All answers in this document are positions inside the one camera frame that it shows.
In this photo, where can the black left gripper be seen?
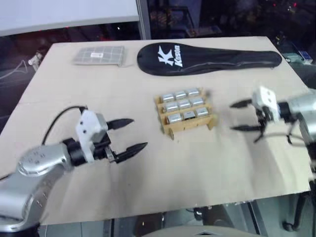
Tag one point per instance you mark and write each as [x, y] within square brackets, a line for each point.
[102, 150]

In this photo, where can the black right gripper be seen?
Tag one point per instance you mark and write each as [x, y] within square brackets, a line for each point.
[263, 118]

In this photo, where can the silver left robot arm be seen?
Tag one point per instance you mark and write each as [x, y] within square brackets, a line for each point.
[37, 158]

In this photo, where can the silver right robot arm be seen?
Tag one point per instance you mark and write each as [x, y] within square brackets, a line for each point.
[296, 106]

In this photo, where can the wooden tray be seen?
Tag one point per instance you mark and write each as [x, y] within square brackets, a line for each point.
[187, 123]

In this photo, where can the blue box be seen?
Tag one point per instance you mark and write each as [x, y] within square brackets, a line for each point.
[305, 55]

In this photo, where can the black Kason racket bag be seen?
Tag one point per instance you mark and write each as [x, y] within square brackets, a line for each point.
[197, 59]

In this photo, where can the grey gridded flat packet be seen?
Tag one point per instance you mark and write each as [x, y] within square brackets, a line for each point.
[98, 55]

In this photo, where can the black stand leg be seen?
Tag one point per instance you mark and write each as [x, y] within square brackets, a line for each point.
[296, 214]

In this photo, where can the grey metal pillar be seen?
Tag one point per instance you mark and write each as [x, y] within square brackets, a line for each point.
[144, 19]

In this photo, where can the small white metal fitting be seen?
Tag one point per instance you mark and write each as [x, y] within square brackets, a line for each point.
[35, 58]

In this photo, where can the white board panel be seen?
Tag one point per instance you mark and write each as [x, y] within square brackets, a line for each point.
[61, 12]

